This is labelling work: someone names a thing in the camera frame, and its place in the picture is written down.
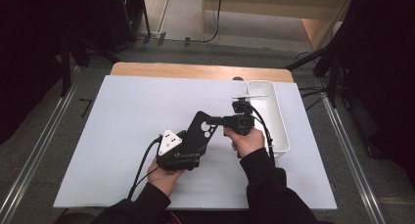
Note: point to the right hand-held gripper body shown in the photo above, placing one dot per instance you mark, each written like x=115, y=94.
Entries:
x=241, y=121

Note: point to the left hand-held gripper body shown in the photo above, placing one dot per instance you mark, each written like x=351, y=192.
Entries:
x=169, y=160

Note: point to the black phone case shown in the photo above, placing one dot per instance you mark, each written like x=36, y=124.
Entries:
x=195, y=136

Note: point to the white plastic bin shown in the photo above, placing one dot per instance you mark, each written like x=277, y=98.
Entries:
x=275, y=119

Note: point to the person's left hand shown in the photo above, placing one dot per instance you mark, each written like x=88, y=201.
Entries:
x=164, y=178

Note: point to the person's right hand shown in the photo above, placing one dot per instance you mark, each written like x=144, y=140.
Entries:
x=248, y=142

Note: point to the brown round knob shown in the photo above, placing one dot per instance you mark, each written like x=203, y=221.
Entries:
x=238, y=78

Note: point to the wooden table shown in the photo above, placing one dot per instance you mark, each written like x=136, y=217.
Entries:
x=195, y=70

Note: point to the white board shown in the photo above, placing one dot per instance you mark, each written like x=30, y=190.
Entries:
x=130, y=103

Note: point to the black tripod stand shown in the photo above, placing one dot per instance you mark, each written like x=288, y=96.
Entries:
x=66, y=67
x=332, y=70

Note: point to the beige wooden furniture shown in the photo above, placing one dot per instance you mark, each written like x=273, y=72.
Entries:
x=270, y=5

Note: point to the black cabinet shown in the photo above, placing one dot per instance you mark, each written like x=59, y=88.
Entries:
x=117, y=18

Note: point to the black curtain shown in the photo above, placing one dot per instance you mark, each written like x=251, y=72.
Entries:
x=29, y=54
x=388, y=70

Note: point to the metal floor rail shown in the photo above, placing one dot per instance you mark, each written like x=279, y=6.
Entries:
x=352, y=158
x=36, y=149

